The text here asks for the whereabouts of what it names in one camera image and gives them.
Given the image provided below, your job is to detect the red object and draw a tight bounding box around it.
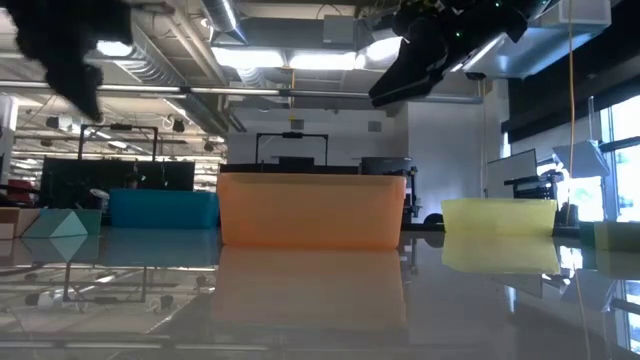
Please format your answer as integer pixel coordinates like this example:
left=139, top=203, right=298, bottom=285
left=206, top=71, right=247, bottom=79
left=5, top=178, right=37, bottom=205

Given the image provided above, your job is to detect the silver ventilation duct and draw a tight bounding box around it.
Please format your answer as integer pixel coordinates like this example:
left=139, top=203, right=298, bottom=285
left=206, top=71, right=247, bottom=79
left=199, top=0, right=249, bottom=46

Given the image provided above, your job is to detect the black metal gantry frame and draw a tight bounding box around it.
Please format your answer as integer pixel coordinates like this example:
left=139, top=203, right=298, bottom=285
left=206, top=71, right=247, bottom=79
left=255, top=132, right=330, bottom=166
left=78, top=123, right=159, bottom=162

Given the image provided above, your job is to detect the horizontal metal pipe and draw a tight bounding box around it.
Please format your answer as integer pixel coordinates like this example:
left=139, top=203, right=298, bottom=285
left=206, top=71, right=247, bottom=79
left=0, top=81, right=484, bottom=105

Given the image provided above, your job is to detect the small black monitor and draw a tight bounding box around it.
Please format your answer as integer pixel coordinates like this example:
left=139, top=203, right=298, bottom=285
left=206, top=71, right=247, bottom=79
left=360, top=156, right=414, bottom=176

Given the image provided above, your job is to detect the yellow-green block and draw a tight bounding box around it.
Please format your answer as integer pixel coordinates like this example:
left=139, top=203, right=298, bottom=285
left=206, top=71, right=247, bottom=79
left=593, top=221, right=640, bottom=253

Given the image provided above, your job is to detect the wide black monitor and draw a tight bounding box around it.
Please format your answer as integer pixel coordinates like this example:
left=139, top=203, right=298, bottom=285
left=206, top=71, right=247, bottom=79
left=39, top=157, right=196, bottom=210

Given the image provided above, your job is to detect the grey ceiling box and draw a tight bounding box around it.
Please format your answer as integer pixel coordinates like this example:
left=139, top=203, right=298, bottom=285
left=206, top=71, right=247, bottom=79
left=322, top=14, right=357, bottom=45

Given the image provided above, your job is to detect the black desk equipment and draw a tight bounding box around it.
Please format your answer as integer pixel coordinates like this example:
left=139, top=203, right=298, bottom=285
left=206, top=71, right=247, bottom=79
left=503, top=169, right=565, bottom=201

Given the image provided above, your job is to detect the yellow plastic bin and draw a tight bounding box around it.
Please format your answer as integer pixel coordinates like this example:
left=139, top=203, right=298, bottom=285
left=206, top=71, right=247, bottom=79
left=441, top=198, right=559, bottom=236

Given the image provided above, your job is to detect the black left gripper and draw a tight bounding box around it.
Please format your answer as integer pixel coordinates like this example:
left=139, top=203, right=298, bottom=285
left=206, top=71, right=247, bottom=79
left=0, top=0, right=134, bottom=121

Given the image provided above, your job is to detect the blue plastic bin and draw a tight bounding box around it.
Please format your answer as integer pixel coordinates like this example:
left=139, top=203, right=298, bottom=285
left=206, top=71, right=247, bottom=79
left=108, top=188, right=220, bottom=230

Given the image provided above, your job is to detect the black stand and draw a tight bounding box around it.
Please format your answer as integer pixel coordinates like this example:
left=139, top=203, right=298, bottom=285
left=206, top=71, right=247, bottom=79
left=405, top=167, right=445, bottom=232

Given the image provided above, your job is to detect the teal block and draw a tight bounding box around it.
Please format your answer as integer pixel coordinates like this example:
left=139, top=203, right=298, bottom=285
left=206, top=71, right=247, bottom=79
left=69, top=208, right=103, bottom=237

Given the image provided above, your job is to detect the ribbed silver duct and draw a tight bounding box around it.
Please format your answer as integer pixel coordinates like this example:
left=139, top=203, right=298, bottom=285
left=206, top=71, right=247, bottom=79
left=97, top=22, right=189, bottom=89

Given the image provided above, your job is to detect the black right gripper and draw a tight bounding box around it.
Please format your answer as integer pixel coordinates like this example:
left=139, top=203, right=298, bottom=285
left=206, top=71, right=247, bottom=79
left=368, top=0, right=549, bottom=109

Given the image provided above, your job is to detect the ceiling light panel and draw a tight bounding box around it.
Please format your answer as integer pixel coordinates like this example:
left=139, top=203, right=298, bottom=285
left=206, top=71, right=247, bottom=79
left=288, top=51, right=359, bottom=71
left=211, top=46, right=286, bottom=69

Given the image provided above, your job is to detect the orange plastic bin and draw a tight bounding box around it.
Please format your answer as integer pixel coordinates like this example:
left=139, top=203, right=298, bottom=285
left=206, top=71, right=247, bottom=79
left=216, top=172, right=408, bottom=251

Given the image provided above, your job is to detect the white screen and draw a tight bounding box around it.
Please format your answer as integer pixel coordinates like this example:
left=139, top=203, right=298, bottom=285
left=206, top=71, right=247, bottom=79
left=486, top=148, right=539, bottom=199

